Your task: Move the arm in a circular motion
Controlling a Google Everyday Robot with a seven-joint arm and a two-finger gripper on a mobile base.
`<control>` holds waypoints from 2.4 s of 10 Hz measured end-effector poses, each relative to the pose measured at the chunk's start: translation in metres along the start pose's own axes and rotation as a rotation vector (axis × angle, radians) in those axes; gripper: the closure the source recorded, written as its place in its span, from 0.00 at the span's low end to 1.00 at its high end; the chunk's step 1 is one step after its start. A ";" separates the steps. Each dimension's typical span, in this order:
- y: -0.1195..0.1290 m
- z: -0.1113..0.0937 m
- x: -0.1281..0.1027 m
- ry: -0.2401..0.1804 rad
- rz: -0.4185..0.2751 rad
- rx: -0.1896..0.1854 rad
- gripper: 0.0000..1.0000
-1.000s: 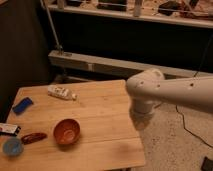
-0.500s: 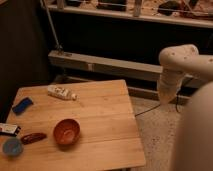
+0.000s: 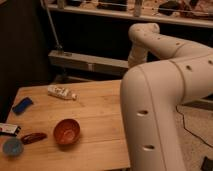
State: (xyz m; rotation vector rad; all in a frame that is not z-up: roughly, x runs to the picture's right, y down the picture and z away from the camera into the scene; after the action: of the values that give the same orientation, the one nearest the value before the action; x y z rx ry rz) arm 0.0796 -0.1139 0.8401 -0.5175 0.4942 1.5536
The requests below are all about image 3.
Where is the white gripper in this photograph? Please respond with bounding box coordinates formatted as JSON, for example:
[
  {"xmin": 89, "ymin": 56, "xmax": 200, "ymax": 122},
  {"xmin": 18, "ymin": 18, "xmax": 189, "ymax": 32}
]
[{"xmin": 128, "ymin": 44, "xmax": 148, "ymax": 68}]

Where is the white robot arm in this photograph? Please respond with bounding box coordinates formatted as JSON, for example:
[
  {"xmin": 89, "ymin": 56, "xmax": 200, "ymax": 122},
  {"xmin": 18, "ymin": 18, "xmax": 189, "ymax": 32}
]
[{"xmin": 120, "ymin": 23, "xmax": 213, "ymax": 171}]

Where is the wooden shelf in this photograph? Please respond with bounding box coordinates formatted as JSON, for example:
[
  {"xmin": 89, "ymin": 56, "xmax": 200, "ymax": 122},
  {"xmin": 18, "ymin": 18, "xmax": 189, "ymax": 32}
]
[{"xmin": 44, "ymin": 0, "xmax": 213, "ymax": 28}]

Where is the metal lamp pole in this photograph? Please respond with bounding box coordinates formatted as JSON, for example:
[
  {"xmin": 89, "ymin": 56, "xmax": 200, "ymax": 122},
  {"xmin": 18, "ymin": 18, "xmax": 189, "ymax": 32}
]
[{"xmin": 41, "ymin": 0, "xmax": 64, "ymax": 54}]

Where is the white plastic bottle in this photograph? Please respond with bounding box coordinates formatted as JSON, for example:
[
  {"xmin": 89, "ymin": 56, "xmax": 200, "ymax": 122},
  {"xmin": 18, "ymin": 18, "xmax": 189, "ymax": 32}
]
[{"xmin": 47, "ymin": 85, "xmax": 77, "ymax": 100}]

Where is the orange bowl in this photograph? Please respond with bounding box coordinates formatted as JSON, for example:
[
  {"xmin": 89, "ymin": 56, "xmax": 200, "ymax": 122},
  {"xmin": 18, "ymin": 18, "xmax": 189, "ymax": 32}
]
[{"xmin": 53, "ymin": 119, "xmax": 80, "ymax": 145}]

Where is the blue rectangular block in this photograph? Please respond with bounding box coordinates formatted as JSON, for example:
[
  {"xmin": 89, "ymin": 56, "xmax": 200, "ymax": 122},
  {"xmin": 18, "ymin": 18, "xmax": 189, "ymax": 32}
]
[{"xmin": 12, "ymin": 97, "xmax": 33, "ymax": 115}]

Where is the red oblong case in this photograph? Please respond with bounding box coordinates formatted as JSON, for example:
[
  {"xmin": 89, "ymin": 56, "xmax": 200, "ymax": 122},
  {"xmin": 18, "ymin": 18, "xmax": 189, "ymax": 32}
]
[{"xmin": 21, "ymin": 133, "xmax": 47, "ymax": 145}]

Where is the small white box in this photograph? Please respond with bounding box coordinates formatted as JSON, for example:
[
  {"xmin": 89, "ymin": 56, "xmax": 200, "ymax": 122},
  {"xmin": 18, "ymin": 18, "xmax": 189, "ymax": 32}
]
[{"xmin": 0, "ymin": 123, "xmax": 21, "ymax": 136}]

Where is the blue round lid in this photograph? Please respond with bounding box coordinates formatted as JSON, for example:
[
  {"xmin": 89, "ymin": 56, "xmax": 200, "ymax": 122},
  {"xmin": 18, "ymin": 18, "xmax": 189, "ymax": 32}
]
[{"xmin": 2, "ymin": 137, "xmax": 24, "ymax": 157}]

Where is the black cable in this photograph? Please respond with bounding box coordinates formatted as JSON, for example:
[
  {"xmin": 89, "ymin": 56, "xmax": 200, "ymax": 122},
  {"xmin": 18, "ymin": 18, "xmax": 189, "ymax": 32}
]
[{"xmin": 175, "ymin": 105, "xmax": 213, "ymax": 149}]

